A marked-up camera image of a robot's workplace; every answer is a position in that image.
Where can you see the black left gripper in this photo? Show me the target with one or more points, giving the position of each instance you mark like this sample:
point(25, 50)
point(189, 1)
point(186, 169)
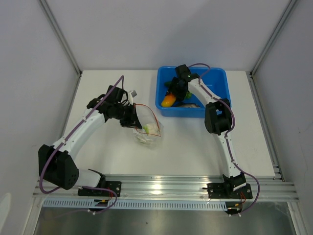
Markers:
point(133, 121)

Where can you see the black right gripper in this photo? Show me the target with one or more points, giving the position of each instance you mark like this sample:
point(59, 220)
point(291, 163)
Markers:
point(179, 96)

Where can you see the yellow orange mango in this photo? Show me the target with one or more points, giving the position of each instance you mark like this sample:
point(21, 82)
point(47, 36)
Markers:
point(168, 100)

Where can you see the white green cauliflower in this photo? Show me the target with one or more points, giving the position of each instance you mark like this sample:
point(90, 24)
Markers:
point(148, 134)

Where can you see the clear zip bag orange zipper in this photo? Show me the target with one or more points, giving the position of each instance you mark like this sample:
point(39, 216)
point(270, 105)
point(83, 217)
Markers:
point(146, 116)

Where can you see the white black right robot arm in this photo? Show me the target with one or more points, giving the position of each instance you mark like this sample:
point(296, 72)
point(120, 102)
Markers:
point(219, 121)

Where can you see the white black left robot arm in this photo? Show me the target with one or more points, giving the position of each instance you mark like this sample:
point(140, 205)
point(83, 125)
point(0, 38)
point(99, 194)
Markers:
point(56, 161)

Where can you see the green cucumber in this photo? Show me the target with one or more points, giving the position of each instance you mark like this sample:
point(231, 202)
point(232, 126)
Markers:
point(167, 84)

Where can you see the grey toy fish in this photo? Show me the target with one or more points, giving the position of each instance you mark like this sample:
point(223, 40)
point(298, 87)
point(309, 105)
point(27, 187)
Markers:
point(187, 105)

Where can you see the blue plastic bin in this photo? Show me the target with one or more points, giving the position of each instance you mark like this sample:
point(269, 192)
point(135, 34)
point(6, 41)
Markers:
point(215, 80)

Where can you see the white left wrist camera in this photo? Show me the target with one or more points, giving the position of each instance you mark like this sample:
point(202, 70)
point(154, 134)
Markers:
point(131, 95)

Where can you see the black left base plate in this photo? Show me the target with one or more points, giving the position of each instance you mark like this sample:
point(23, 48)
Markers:
point(110, 189)

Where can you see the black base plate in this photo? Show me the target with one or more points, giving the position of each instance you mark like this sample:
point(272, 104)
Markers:
point(110, 189)
point(221, 191)

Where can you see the right aluminium frame post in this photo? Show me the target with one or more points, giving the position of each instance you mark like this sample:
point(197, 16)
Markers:
point(286, 14)

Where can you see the aluminium frame post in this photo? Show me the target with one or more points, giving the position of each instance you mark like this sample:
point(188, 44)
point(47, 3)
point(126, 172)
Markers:
point(286, 14)
point(59, 35)

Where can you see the white slotted cable duct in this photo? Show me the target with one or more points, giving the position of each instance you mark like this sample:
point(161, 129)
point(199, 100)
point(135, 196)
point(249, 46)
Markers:
point(136, 204)

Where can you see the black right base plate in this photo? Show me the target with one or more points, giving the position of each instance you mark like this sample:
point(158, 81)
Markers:
point(221, 191)

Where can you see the left aluminium frame post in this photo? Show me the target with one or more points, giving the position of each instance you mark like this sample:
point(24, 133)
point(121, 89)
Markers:
point(59, 35)

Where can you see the aluminium mounting rail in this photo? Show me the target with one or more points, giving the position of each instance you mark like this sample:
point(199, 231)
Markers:
point(191, 188)

